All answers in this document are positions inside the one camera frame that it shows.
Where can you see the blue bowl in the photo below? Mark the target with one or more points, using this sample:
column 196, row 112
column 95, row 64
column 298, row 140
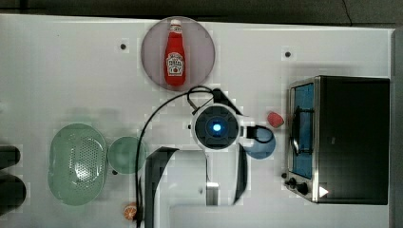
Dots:
column 263, row 146

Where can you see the green metal cup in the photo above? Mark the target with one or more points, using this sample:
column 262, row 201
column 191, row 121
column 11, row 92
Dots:
column 122, row 155

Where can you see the grey round plate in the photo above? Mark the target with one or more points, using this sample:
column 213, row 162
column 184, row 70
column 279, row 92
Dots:
column 199, row 50

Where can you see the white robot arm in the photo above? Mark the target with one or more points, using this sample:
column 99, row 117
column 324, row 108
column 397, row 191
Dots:
column 214, row 174

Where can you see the green perforated colander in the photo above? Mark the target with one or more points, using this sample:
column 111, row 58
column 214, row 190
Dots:
column 77, row 164

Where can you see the black cylinder upper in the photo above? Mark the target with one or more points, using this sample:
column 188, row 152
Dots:
column 9, row 156

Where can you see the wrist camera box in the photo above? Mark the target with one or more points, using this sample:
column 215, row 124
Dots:
column 226, row 99

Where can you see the red plush ketchup bottle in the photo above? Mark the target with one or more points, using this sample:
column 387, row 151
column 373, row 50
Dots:
column 174, row 56

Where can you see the plush orange slice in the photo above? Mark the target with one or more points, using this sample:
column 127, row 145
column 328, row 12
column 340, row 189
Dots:
column 130, row 211

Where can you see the black toaster oven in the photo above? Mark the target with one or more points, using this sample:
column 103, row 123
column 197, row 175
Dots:
column 339, row 139

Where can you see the plush strawberry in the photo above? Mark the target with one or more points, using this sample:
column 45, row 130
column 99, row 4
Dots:
column 275, row 120

